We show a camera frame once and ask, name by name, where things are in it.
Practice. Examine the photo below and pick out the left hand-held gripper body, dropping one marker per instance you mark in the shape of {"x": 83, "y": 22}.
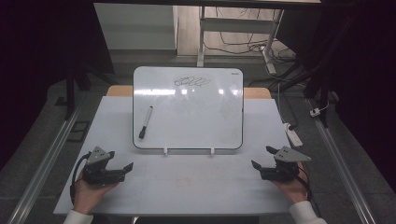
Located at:
{"x": 99, "y": 174}

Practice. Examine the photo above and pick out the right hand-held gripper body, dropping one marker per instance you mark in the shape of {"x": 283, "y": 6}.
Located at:
{"x": 281, "y": 169}

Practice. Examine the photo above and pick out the white whiteboard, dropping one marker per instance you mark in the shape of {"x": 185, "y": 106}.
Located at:
{"x": 193, "y": 118}

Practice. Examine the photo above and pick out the person's right hand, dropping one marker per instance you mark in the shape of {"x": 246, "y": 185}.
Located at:
{"x": 291, "y": 189}

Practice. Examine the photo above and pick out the person's left hand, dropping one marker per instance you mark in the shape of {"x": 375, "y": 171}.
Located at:
{"x": 88, "y": 194}

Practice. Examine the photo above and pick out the white power strip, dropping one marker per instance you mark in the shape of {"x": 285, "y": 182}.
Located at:
{"x": 293, "y": 135}

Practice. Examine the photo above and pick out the white whiteboard stand clip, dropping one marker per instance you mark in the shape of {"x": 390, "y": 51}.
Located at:
{"x": 166, "y": 151}
{"x": 212, "y": 151}

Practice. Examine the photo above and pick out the small white adapter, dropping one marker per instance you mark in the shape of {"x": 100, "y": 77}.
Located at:
{"x": 315, "y": 112}

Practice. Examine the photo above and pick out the wooden table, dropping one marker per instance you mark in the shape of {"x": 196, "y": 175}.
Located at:
{"x": 120, "y": 91}

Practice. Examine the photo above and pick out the black metal stand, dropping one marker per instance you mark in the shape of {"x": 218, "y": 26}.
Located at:
{"x": 70, "y": 93}
{"x": 323, "y": 81}

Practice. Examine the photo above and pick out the white cabinet panel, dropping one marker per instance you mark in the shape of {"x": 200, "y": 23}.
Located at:
{"x": 137, "y": 28}

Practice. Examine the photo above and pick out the aluminium rail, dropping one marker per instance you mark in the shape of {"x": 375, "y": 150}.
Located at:
{"x": 46, "y": 161}
{"x": 342, "y": 168}

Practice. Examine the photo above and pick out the white desk frame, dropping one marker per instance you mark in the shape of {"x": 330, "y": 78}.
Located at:
{"x": 236, "y": 25}

